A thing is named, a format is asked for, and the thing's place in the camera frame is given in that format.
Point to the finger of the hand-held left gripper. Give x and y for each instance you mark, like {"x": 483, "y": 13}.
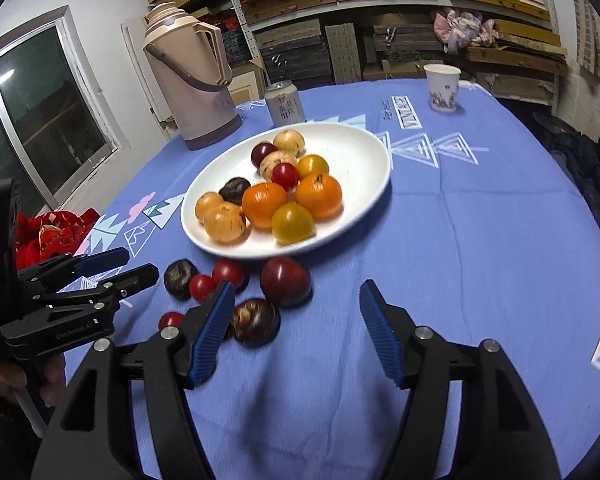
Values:
{"x": 105, "y": 259}
{"x": 137, "y": 275}

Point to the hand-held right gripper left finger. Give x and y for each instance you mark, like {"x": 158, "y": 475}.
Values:
{"x": 212, "y": 332}

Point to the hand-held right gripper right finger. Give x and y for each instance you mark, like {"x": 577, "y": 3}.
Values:
{"x": 380, "y": 335}

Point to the dark water chestnut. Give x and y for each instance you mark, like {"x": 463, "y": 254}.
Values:
{"x": 254, "y": 321}
{"x": 235, "y": 190}
{"x": 180, "y": 279}

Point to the red cherry tomato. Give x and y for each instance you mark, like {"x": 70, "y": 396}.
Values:
{"x": 201, "y": 287}
{"x": 171, "y": 320}
{"x": 285, "y": 175}
{"x": 228, "y": 274}

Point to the dark red plum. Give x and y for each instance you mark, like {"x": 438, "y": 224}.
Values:
{"x": 285, "y": 281}

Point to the tan round fruit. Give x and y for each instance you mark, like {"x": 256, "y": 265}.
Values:
{"x": 224, "y": 222}
{"x": 205, "y": 204}
{"x": 288, "y": 142}
{"x": 271, "y": 162}

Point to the dark red tomato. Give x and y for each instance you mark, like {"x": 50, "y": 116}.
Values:
{"x": 262, "y": 154}

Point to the white round plate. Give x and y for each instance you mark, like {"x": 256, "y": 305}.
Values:
{"x": 350, "y": 160}

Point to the orange yellow tomato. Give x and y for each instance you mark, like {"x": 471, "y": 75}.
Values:
{"x": 312, "y": 165}

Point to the person's left forearm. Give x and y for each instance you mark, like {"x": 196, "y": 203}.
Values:
{"x": 0, "y": 425}

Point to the person's left hand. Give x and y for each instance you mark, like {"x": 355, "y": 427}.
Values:
{"x": 54, "y": 380}

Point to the red bag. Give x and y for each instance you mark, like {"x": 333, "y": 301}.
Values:
{"x": 60, "y": 232}

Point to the blue printed tablecloth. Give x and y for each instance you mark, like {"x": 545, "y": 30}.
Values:
{"x": 480, "y": 260}

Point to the orange mandarin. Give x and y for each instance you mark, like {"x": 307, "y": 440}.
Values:
{"x": 318, "y": 195}
{"x": 264, "y": 204}

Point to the beige thermos jug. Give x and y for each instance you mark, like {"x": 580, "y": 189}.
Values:
{"x": 195, "y": 95}

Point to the white drink can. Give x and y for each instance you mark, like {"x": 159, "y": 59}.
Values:
{"x": 285, "y": 107}

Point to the white paper cup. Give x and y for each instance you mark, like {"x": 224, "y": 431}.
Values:
{"x": 442, "y": 90}

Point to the metal storage shelf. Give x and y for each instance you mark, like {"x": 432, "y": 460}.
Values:
{"x": 252, "y": 35}

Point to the dark cloth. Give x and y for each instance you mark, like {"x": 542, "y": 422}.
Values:
{"x": 585, "y": 160}

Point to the stacks of flat boxes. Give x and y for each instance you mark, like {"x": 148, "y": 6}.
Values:
{"x": 395, "y": 35}

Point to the pink crumpled cloth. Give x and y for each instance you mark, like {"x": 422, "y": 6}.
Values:
{"x": 460, "y": 27}

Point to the window with grey frame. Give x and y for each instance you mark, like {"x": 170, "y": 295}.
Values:
{"x": 45, "y": 110}

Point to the white wall conduit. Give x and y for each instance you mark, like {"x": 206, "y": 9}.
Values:
{"x": 132, "y": 70}

